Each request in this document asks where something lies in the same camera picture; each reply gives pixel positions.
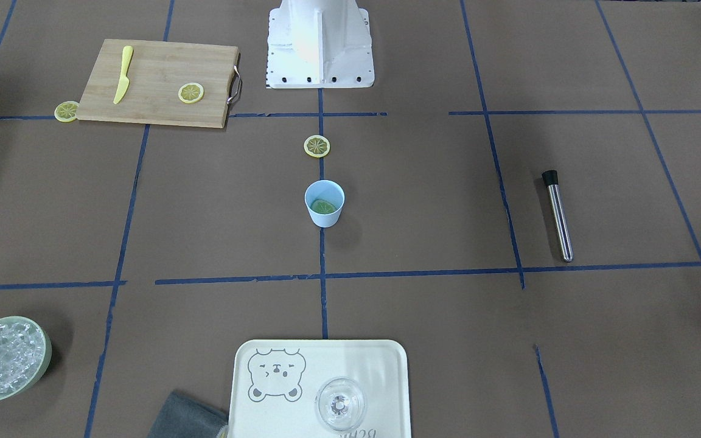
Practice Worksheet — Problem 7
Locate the clear wine glass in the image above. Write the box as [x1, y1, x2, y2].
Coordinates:
[315, 377, 368, 433]

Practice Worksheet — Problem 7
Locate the steel muddler black cap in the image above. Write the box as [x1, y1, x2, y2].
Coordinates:
[542, 169, 574, 263]

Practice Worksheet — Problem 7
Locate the grey folded cloth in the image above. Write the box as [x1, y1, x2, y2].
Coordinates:
[147, 391, 229, 437]

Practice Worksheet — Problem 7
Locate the metal board handle loop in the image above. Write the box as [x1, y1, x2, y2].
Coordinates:
[226, 64, 243, 106]

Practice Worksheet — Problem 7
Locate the green bowl of ice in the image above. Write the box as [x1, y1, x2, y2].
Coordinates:
[0, 316, 52, 401]

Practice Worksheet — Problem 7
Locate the lemon slice on table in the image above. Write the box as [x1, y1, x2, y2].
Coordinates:
[303, 135, 331, 159]

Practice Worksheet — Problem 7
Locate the cream bear tray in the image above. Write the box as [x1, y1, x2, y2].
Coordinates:
[228, 340, 412, 437]

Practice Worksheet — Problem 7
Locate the light blue plastic cup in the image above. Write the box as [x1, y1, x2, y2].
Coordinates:
[304, 179, 346, 228]

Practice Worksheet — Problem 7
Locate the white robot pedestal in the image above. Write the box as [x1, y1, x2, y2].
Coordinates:
[265, 1, 375, 89]

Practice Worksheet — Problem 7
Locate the yellow plastic knife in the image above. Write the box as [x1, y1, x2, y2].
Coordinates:
[113, 45, 134, 105]

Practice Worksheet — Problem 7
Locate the wooden cutting board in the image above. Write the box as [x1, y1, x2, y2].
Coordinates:
[76, 39, 240, 128]

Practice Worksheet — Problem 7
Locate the yellow lemon slice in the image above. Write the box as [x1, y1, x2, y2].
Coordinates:
[310, 198, 337, 215]

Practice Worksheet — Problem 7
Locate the lemon slice beside board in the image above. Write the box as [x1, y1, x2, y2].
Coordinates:
[54, 100, 80, 123]

